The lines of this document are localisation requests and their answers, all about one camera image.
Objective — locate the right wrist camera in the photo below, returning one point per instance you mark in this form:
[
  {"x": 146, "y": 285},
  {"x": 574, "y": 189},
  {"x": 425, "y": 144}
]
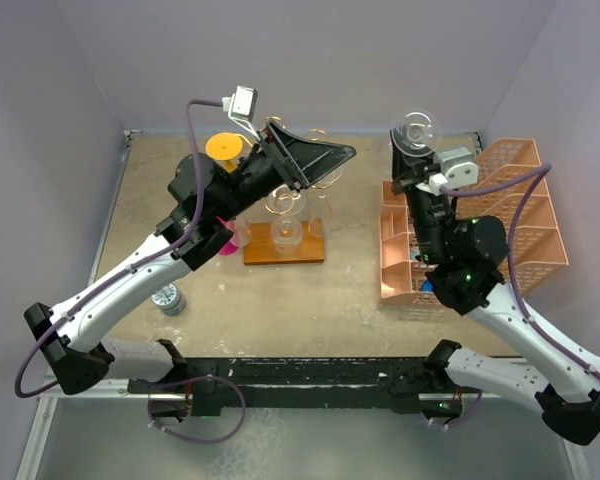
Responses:
[{"x": 458, "y": 169}]

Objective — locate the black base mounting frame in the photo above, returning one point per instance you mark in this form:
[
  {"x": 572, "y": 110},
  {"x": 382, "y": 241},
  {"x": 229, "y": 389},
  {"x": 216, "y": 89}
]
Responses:
[{"x": 402, "y": 385}]

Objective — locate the gold wire wine glass rack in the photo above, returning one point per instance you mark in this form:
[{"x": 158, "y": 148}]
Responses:
[{"x": 261, "y": 251}]

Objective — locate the blue cap in organizer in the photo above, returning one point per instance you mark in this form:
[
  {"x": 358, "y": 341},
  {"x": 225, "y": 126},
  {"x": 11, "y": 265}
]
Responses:
[{"x": 426, "y": 286}]

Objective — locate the pink plastic goblet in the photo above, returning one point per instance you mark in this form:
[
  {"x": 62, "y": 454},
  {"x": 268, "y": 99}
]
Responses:
[{"x": 230, "y": 247}]

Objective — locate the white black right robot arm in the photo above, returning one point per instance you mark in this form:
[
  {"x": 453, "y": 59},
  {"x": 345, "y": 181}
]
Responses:
[{"x": 473, "y": 274}]

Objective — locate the clear wine glass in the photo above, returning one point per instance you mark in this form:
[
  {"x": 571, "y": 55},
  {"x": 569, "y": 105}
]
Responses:
[
  {"x": 286, "y": 229},
  {"x": 416, "y": 133},
  {"x": 242, "y": 231},
  {"x": 320, "y": 208}
]

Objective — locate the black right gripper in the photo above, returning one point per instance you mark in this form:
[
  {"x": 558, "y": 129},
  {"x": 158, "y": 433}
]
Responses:
[{"x": 405, "y": 154}]

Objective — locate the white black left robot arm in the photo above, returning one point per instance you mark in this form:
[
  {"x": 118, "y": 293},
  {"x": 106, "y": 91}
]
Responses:
[{"x": 73, "y": 335}]

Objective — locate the peach plastic file organizer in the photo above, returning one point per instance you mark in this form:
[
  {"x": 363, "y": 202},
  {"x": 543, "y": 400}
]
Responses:
[{"x": 538, "y": 250}]

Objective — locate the small round tin can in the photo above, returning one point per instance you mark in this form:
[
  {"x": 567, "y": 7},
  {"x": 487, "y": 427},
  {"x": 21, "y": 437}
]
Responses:
[{"x": 169, "y": 300}]

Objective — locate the orange plastic goblet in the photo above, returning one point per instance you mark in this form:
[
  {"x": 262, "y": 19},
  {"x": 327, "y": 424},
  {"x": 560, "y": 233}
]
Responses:
[{"x": 225, "y": 148}]

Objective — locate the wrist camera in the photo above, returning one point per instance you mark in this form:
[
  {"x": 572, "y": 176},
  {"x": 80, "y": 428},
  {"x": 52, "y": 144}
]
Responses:
[
  {"x": 240, "y": 108},
  {"x": 458, "y": 169}
]

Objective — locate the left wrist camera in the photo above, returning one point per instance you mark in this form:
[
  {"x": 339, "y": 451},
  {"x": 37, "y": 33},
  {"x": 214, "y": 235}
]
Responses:
[{"x": 240, "y": 108}]

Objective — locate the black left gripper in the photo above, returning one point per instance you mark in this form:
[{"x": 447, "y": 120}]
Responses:
[{"x": 302, "y": 161}]

